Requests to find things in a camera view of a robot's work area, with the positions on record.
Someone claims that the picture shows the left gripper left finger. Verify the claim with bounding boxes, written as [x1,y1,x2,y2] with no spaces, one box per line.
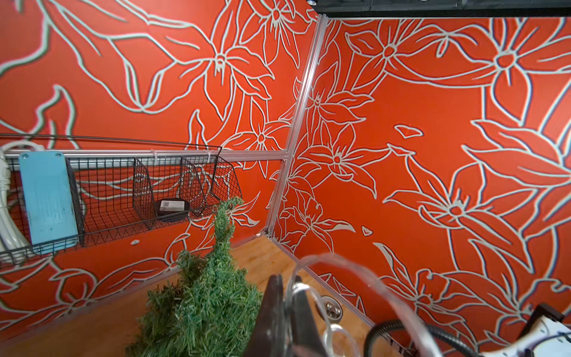
[242,275,286,357]

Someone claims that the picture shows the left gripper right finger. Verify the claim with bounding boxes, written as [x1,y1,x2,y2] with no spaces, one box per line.
[287,289,327,356]

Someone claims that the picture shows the clear bulb string lights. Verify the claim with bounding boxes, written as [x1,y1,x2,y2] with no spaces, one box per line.
[287,252,443,356]

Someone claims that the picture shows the small green christmas tree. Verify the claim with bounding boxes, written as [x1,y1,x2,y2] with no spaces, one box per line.
[126,196,263,356]

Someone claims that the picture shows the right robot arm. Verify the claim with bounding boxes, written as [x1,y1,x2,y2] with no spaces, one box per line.
[363,319,480,357]

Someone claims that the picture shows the small round bowl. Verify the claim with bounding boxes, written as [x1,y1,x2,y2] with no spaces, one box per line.
[318,295,343,324]

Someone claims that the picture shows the small black device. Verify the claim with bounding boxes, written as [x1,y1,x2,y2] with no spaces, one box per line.
[155,198,190,223]

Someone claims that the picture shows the light blue box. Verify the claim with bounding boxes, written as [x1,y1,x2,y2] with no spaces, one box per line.
[19,151,80,255]

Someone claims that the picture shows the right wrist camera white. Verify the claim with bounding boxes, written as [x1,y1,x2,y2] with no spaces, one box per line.
[480,303,570,357]

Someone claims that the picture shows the black wire wall basket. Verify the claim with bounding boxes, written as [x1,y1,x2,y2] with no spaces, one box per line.
[1,133,242,266]

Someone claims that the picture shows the white coiled cable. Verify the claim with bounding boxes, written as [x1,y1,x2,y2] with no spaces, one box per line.
[0,140,46,262]

